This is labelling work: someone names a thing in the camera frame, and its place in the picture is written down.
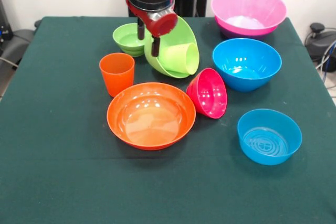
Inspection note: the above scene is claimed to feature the wide purple bowl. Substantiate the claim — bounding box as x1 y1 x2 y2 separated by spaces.
219 23 279 39

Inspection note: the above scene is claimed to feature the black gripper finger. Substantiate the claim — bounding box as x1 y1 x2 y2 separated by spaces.
137 17 145 41
150 35 161 58

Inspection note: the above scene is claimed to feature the small blue bowl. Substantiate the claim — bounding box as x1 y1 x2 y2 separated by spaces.
237 108 303 166

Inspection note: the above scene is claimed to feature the light green cup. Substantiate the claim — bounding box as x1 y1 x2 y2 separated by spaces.
159 42 199 75

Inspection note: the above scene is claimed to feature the orange cup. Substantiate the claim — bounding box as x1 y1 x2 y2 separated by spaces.
99 52 135 98

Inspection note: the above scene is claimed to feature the large pink bowl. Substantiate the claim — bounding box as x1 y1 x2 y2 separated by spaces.
211 0 287 37

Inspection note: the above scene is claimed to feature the black computer tower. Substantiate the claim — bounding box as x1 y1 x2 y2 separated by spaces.
0 0 13 51

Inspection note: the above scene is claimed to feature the small green bowl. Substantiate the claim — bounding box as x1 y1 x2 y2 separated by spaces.
112 23 146 57

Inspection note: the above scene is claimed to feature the medium green bowl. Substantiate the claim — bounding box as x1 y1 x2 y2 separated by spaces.
143 15 201 79

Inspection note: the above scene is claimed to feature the small crimson bowl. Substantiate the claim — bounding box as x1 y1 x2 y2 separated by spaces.
185 68 228 120

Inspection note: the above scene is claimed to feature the wide orange bowl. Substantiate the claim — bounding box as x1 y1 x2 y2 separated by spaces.
107 82 197 151

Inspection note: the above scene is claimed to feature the large blue bowl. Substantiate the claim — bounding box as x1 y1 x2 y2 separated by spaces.
212 37 282 93

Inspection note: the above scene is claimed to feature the dark green tablecloth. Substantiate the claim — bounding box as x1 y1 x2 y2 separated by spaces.
0 16 336 224

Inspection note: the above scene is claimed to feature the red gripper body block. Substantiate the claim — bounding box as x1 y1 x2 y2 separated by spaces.
125 0 178 38

